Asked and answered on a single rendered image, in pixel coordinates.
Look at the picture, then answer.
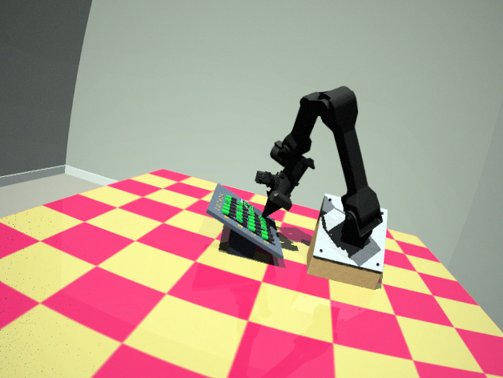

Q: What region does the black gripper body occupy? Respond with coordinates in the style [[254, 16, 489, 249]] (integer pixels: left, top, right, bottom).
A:
[[269, 169, 300, 211]]

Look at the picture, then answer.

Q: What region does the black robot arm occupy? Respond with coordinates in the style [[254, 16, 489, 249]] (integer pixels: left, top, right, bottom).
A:
[[270, 86, 384, 248]]

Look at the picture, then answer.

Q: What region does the grey switch panel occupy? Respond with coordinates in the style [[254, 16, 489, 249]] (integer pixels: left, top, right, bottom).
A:
[[206, 183, 284, 259]]

